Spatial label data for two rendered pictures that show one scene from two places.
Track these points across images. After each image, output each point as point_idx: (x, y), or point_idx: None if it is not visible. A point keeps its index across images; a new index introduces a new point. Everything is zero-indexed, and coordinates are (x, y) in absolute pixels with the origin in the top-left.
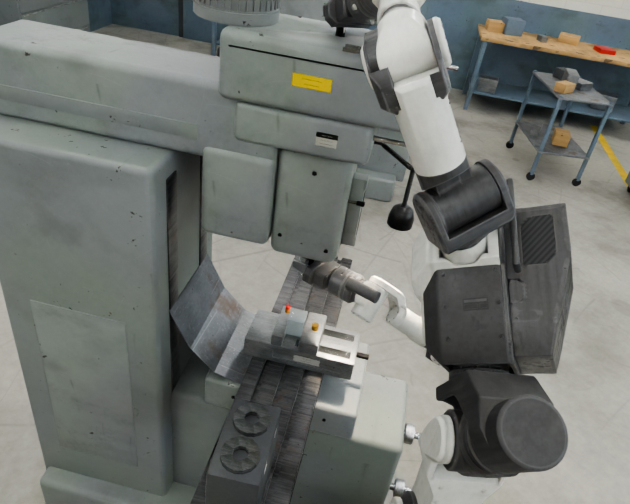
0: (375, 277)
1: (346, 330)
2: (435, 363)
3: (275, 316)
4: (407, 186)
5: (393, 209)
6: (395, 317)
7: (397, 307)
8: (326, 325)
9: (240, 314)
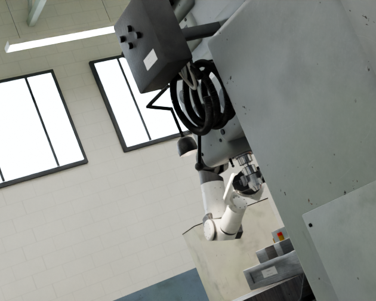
0: (233, 173)
1: (250, 267)
2: (242, 233)
3: (292, 251)
4: (178, 120)
5: (190, 137)
6: (243, 197)
7: (234, 199)
8: (259, 264)
9: (311, 291)
